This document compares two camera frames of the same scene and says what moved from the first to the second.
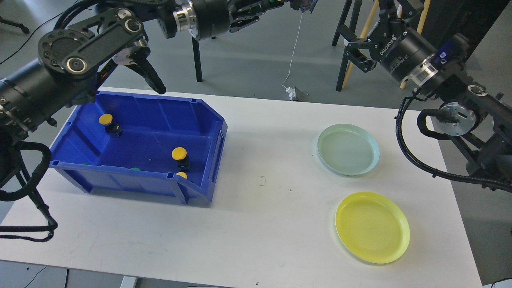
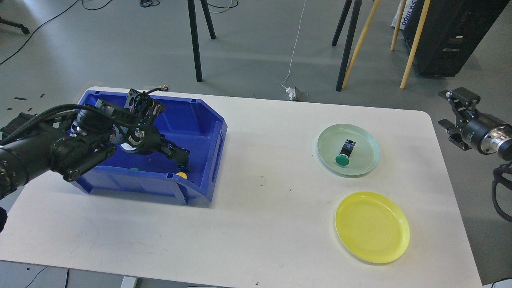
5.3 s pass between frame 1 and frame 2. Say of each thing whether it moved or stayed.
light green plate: stayed
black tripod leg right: stayed
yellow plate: stayed
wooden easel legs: stayed
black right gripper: moved
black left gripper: moved
